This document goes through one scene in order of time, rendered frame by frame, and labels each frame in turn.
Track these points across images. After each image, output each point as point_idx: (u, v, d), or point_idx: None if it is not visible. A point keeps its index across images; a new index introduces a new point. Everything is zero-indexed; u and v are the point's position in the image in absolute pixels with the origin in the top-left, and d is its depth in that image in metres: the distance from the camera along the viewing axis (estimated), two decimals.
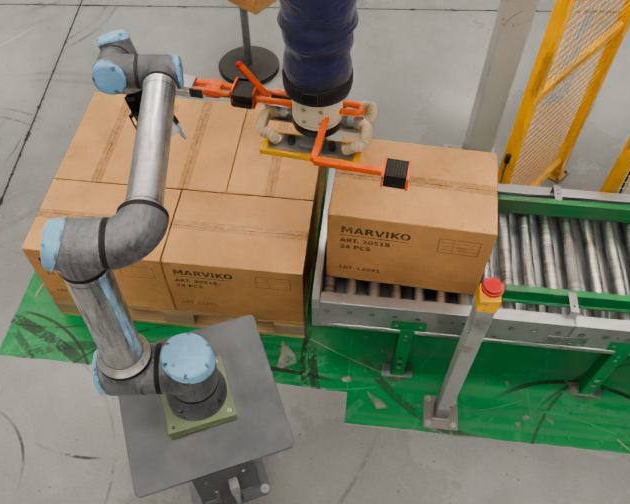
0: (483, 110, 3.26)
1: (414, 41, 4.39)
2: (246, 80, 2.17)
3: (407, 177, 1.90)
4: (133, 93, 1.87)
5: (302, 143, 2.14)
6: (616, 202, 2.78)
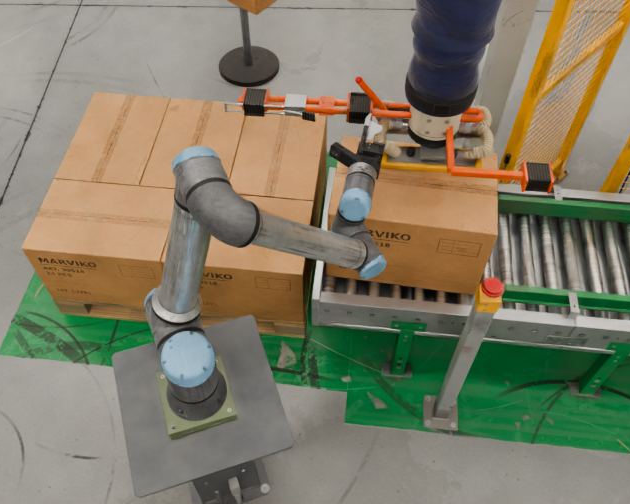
0: None
1: None
2: (358, 95, 2.13)
3: (552, 180, 1.90)
4: None
5: (424, 154, 2.11)
6: (616, 202, 2.78)
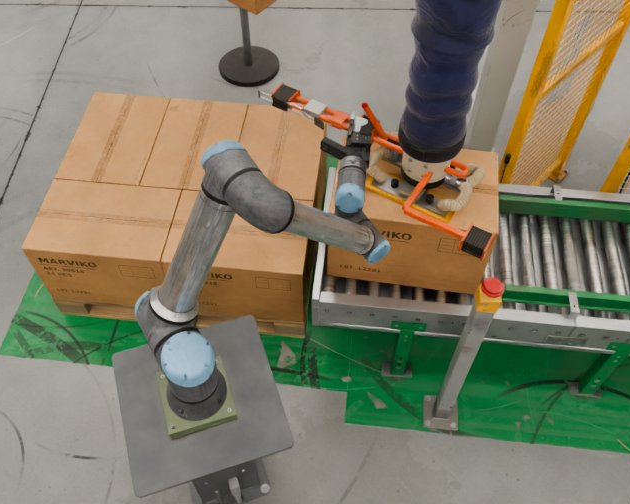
0: (483, 110, 3.26)
1: (414, 41, 4.39)
2: (369, 119, 2.35)
3: (484, 249, 1.99)
4: None
5: (403, 189, 2.28)
6: (616, 202, 2.78)
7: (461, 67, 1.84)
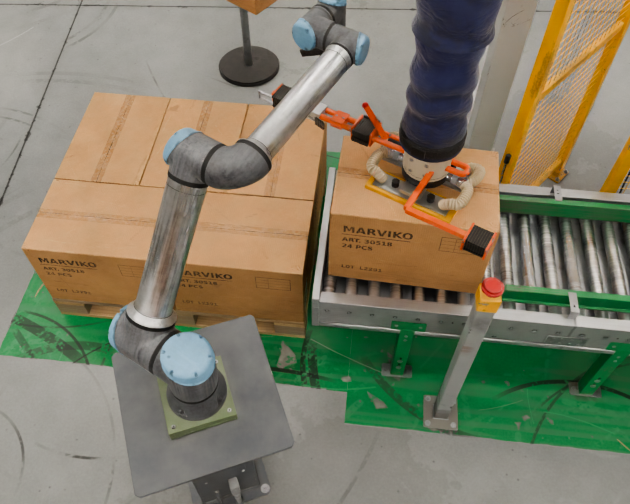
0: (483, 110, 3.26)
1: (414, 41, 4.39)
2: (369, 119, 2.35)
3: (486, 248, 1.99)
4: None
5: (404, 189, 2.28)
6: (616, 202, 2.78)
7: (462, 67, 1.84)
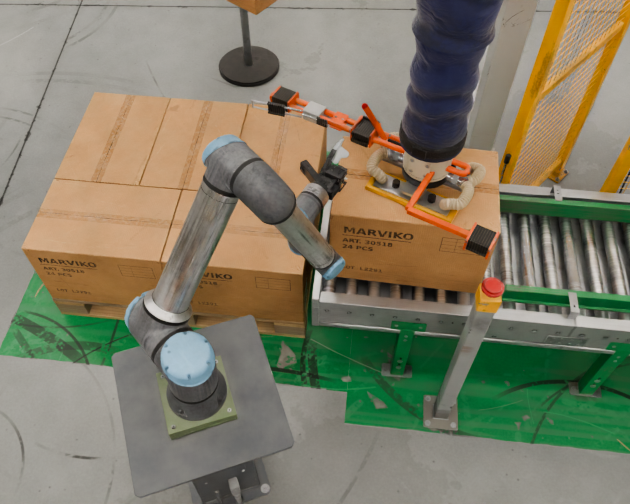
0: (483, 110, 3.26)
1: (414, 41, 4.39)
2: (369, 120, 2.34)
3: (489, 247, 1.99)
4: (326, 193, 2.15)
5: (404, 189, 2.27)
6: (616, 202, 2.78)
7: (462, 67, 1.84)
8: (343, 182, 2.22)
